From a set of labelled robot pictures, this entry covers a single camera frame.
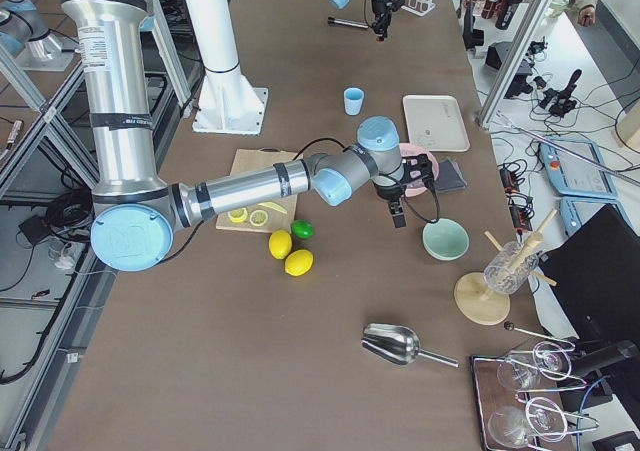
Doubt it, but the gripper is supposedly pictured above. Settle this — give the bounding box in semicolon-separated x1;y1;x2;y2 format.
371;0;404;41
374;153;436;229

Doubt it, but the steel muddler black tip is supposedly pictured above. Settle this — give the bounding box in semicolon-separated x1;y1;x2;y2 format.
327;16;369;30

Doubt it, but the light blue cup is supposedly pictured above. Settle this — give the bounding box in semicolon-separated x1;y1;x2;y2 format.
343;87;365;116

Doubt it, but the steel ice scoop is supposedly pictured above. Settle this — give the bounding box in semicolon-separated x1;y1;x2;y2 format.
361;323;459;368

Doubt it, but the pink bowl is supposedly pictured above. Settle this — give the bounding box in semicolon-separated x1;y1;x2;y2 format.
399;143;439;198

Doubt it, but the grey folded cloth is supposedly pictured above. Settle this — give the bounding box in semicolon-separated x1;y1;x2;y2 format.
435;158;468;193

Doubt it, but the green bowl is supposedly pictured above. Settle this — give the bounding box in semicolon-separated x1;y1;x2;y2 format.
422;218;470;261

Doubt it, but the cream rabbit tray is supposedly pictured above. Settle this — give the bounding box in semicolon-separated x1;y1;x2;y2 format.
402;95;470;152

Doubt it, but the green lime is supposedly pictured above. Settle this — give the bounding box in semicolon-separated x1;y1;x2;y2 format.
290;219;315;240

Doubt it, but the whole lemon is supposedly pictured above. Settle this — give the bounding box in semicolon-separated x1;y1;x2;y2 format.
284;249;314;277
268;229;293;260

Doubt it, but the wooden cutting board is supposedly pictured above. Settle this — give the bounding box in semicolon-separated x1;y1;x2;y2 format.
215;148;299;233

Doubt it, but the wooden mug tree stand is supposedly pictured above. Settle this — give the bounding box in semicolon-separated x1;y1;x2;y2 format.
454;209;557;325

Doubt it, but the clear patterned glass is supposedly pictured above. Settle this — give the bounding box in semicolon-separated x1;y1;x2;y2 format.
483;241;538;295

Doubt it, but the lemon slice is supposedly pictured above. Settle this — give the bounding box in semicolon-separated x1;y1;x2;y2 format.
248;209;269;227

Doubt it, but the lemon half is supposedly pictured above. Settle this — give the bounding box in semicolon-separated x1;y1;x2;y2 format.
227;207;249;224

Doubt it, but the blue teach pendant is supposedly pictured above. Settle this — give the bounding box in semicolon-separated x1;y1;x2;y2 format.
539;138;618;199
559;196;604;238

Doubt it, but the wine glass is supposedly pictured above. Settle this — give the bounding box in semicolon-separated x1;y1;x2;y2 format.
497;341;572;391
488;397;568;450

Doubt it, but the white wire cup rack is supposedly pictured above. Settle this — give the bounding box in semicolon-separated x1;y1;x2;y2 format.
402;0;435;17

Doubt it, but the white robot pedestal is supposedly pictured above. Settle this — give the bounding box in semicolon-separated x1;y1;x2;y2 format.
190;0;268;136

